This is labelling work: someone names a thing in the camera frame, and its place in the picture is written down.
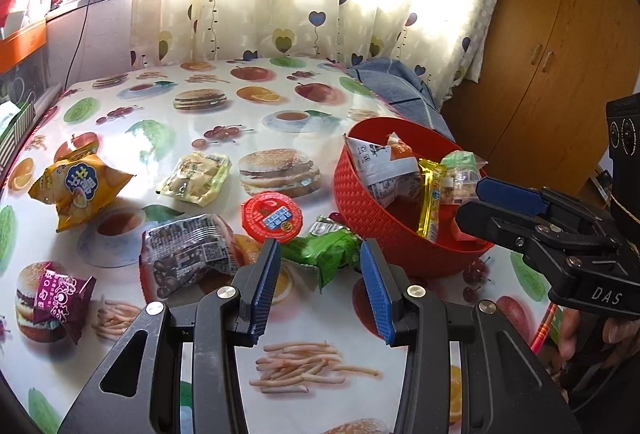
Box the dark chestnut packet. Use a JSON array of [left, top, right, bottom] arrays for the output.
[[140, 213, 242, 300]]

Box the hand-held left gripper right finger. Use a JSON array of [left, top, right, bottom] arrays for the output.
[[359, 239, 583, 434]]

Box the long yellow snack packet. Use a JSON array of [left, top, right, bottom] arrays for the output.
[[415, 158, 448, 242]]

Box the red-lid jelly cup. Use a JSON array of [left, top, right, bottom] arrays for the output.
[[241, 191, 304, 245]]

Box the pink jelly cup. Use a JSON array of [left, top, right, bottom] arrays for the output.
[[447, 209, 493, 247]]

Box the orange and white snack bag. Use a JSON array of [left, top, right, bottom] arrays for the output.
[[345, 131, 423, 210]]

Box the food print tablecloth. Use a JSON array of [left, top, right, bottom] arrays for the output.
[[0, 56, 571, 434]]

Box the person's right hand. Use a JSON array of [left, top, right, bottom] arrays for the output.
[[556, 308, 640, 367]]

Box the white cardboard box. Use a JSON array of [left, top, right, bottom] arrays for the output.
[[0, 11, 28, 40]]

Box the purple snack packet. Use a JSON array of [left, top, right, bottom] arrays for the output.
[[34, 260, 97, 345]]

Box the pale yellow snack packet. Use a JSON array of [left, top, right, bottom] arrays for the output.
[[156, 151, 233, 207]]

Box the black charger cable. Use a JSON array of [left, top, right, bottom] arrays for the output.
[[62, 0, 101, 90]]

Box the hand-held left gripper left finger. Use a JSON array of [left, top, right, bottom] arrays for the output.
[[57, 238, 282, 434]]

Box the clear green-label biscuit packet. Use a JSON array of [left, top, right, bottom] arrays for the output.
[[437, 150, 488, 205]]

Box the yellow chip packet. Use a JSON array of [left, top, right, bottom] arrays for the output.
[[27, 140, 137, 233]]

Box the wooden wardrobe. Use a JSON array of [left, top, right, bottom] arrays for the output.
[[440, 0, 640, 215]]

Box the blue cloth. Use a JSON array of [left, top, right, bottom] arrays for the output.
[[345, 57, 453, 140]]

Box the green snack packet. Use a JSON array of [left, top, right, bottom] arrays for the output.
[[280, 214, 363, 292]]

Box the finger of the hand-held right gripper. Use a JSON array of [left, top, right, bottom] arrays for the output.
[[475, 176, 621, 246], [455, 200, 617, 266]]

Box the striped cardboard tray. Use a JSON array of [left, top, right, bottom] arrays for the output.
[[0, 99, 38, 165]]

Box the red plastic basket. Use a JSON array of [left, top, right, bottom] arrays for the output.
[[332, 116, 496, 277]]

